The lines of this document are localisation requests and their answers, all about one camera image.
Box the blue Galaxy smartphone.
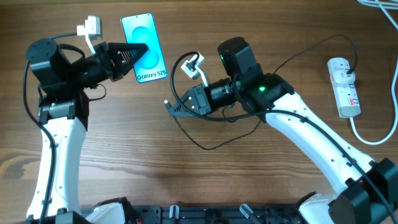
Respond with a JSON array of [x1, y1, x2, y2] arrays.
[[121, 12, 168, 83]]

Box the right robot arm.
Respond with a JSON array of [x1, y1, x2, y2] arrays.
[[167, 37, 397, 223]]

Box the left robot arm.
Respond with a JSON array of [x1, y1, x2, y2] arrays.
[[25, 39, 148, 223]]

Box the white charger plug adapter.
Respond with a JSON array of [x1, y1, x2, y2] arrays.
[[331, 70, 356, 86]]

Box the white power strip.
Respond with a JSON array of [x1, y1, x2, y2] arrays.
[[327, 57, 361, 118]]

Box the black mounting rail base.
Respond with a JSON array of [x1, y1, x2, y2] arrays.
[[75, 203, 353, 224]]

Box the white power strip cord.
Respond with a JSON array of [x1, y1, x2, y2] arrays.
[[349, 55, 398, 146]]

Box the white cables top right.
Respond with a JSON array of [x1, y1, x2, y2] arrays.
[[356, 0, 398, 32]]

